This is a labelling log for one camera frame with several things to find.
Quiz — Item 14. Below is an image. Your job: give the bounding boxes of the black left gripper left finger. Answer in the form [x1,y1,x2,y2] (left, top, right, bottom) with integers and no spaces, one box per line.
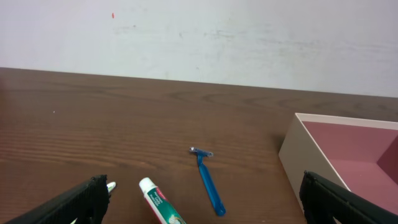
[7,175,110,224]

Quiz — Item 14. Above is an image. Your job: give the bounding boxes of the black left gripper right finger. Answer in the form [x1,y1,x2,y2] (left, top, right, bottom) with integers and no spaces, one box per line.
[299,171,397,224]

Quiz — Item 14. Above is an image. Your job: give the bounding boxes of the green white toothpaste tube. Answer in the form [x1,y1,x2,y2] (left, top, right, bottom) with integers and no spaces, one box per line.
[139,177,186,224]

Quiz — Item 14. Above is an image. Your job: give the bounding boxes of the blue disposable razor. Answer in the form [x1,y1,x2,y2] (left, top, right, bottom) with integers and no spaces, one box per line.
[189,147,226,217]

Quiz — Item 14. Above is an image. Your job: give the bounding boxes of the green white toothbrush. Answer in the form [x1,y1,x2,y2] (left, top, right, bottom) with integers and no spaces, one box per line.
[70,182,117,224]

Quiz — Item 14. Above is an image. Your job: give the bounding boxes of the white box pink interior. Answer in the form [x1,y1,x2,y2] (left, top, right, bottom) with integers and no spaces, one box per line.
[279,113,397,213]

